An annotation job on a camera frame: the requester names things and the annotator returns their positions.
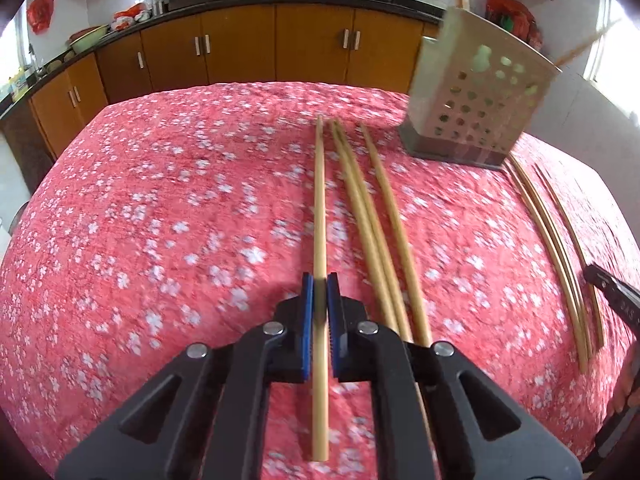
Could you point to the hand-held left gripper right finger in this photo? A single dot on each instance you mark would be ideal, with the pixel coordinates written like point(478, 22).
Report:
point(334, 320)

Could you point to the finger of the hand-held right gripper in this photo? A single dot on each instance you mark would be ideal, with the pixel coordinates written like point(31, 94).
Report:
point(615, 290)

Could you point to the perforated metal chopstick holder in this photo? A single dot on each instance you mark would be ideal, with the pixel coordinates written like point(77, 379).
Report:
point(475, 110)

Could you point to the red and white bag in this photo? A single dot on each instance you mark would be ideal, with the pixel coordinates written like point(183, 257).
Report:
point(130, 16)

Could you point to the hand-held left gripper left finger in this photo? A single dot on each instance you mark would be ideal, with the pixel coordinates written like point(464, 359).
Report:
point(307, 320)

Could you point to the red wall decoration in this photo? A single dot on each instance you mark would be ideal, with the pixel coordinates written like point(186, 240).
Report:
point(41, 12)

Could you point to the person's right hand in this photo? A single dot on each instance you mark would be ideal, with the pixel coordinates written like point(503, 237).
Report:
point(627, 385)

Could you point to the green basin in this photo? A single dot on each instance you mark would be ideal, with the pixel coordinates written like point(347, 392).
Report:
point(87, 40)

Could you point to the bright side window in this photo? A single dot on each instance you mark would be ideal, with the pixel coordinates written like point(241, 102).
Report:
point(615, 70)

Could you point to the red floral tablecloth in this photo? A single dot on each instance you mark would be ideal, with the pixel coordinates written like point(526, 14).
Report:
point(150, 235)

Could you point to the red plastic bags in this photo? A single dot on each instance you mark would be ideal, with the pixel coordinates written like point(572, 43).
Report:
point(510, 17)

